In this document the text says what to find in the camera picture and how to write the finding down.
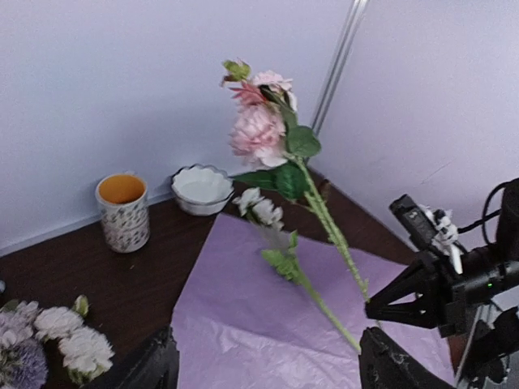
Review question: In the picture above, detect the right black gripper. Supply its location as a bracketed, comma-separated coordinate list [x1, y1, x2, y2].
[365, 243, 518, 336]

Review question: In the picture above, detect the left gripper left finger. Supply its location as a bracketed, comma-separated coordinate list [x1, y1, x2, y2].
[83, 326, 179, 389]

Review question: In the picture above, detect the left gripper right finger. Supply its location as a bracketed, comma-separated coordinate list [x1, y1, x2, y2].
[358, 327, 453, 389]

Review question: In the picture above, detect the pink purple wrapping paper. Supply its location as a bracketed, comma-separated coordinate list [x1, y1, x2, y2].
[172, 214, 455, 388]

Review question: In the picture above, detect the purple hydrangea fake flower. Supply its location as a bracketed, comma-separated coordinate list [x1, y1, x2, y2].
[0, 299, 117, 389]

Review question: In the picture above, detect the white fake flower stem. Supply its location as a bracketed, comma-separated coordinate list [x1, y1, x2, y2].
[233, 187, 361, 354]

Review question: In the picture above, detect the patterned mug with orange inside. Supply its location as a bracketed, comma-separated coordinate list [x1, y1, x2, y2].
[95, 173, 150, 254]

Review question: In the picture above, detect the pink fake flower stem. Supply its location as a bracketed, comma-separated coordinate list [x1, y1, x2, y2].
[221, 59, 370, 301]

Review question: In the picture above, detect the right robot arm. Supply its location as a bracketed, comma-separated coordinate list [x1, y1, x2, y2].
[365, 180, 518, 388]

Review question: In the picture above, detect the white scalloped bowl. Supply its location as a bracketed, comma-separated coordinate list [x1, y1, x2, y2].
[171, 165, 234, 216]

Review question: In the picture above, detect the right aluminium frame post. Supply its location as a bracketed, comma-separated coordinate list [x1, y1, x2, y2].
[311, 0, 370, 136]

